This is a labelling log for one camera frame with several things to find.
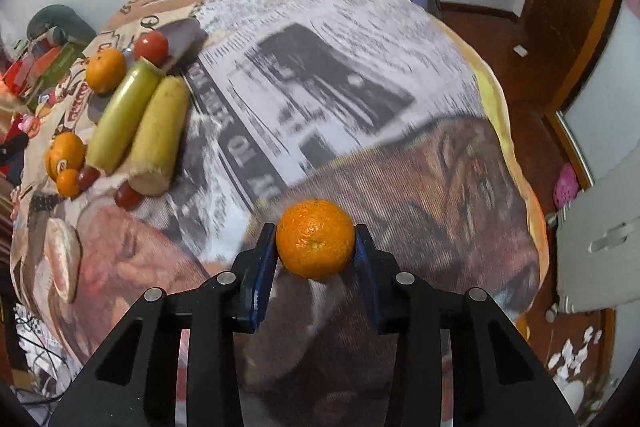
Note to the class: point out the dark red grape lower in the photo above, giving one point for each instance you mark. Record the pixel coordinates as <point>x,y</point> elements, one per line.
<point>127,196</point>

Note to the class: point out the green sugarcane piece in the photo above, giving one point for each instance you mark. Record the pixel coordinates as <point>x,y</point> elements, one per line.
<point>123,117</point>

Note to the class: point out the red tomato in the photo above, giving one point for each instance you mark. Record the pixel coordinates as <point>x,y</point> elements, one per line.
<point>150,46</point>

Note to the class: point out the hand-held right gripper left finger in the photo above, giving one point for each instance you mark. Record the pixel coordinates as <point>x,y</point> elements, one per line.
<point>265,257</point>

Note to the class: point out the large orange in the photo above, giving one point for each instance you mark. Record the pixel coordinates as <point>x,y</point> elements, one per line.
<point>315,239</point>

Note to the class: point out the small orange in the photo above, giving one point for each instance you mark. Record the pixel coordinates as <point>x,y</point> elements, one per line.
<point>68,183</point>

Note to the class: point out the pink slipper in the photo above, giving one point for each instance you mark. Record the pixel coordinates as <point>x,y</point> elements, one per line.
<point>565,187</point>

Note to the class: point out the dark red grape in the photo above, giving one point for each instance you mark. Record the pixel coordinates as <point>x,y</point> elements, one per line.
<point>127,196</point>
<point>88,177</point>

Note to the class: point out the orange with sticker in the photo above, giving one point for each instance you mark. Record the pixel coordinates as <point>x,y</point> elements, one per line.
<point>65,154</point>

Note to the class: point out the grey foam board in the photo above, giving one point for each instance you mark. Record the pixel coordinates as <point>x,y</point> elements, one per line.
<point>595,247</point>

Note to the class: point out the dark red grape upper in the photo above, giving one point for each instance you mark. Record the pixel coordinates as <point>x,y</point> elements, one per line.
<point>88,177</point>

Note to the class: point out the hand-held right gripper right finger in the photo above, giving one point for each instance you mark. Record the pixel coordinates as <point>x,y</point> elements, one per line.
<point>363,257</point>

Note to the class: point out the printed blanket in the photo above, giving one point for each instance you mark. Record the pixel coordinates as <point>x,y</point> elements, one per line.
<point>325,107</point>

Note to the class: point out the yellow sugarcane piece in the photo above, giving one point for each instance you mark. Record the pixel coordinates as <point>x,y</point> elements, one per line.
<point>158,134</point>

